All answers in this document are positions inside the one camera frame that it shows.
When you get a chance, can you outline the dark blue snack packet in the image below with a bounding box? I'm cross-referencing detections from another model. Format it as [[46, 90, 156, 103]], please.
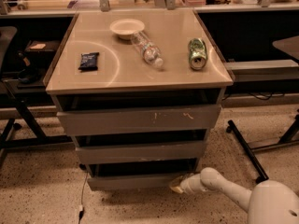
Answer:
[[78, 52, 100, 71]]

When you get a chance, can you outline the black office chair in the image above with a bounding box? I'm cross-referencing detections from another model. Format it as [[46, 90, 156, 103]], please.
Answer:
[[0, 26, 18, 77]]

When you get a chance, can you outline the white bowl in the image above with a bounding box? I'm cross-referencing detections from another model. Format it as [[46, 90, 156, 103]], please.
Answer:
[[109, 19, 145, 40]]

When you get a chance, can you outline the dark box on shelf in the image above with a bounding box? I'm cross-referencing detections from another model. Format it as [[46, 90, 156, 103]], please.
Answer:
[[25, 40, 60, 57]]

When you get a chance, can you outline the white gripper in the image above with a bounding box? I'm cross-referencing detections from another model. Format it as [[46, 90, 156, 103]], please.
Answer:
[[169, 174, 208, 194]]

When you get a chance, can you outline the long back workbench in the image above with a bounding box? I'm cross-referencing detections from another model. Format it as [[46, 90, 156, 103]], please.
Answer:
[[0, 0, 299, 17]]

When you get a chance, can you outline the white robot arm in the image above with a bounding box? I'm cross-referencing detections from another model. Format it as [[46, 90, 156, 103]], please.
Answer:
[[169, 167, 299, 224]]

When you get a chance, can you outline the grey drawer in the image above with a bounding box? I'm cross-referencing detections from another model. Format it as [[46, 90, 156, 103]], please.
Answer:
[[76, 130, 206, 164], [58, 90, 221, 136], [88, 158, 197, 190]]

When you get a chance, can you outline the black wheeled stand right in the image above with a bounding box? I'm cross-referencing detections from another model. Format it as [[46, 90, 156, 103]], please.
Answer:
[[226, 113, 299, 184]]

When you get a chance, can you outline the grey drawer cabinet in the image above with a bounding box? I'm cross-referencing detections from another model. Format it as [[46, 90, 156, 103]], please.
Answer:
[[43, 8, 235, 180]]

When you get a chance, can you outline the black stand frame left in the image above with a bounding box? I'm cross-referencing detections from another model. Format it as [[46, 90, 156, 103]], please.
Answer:
[[0, 77, 74, 170]]

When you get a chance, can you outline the black floor cable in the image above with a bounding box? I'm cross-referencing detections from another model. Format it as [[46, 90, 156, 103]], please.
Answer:
[[78, 171, 90, 222]]

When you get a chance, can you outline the clear plastic water bottle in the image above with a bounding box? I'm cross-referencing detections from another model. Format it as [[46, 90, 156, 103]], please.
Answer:
[[131, 31, 164, 70]]

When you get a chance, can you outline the green soda can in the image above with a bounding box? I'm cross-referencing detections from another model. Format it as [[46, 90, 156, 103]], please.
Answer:
[[188, 38, 207, 70]]

